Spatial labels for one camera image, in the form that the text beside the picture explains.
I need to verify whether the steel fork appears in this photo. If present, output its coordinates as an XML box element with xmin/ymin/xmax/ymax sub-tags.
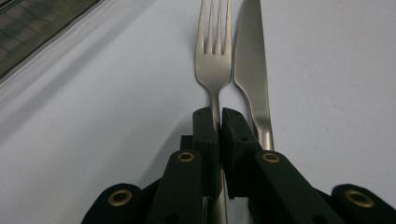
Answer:
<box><xmin>194</xmin><ymin>0</ymin><xmax>233</xmax><ymax>224</ymax></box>

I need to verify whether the clear brown plastic bin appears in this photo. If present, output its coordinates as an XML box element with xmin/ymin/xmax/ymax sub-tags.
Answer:
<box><xmin>0</xmin><ymin>0</ymin><xmax>104</xmax><ymax>80</ymax></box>

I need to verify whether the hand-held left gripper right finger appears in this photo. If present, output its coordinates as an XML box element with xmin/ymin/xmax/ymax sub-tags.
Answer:
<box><xmin>219</xmin><ymin>107</ymin><xmax>347</xmax><ymax>224</ymax></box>

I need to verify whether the steel table knife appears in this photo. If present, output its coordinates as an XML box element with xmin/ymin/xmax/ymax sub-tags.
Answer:
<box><xmin>233</xmin><ymin>0</ymin><xmax>276</xmax><ymax>152</ymax></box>

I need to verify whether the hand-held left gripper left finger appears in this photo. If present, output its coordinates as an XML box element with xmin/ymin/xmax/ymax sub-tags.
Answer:
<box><xmin>146</xmin><ymin>106</ymin><xmax>224</xmax><ymax>224</ymax></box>

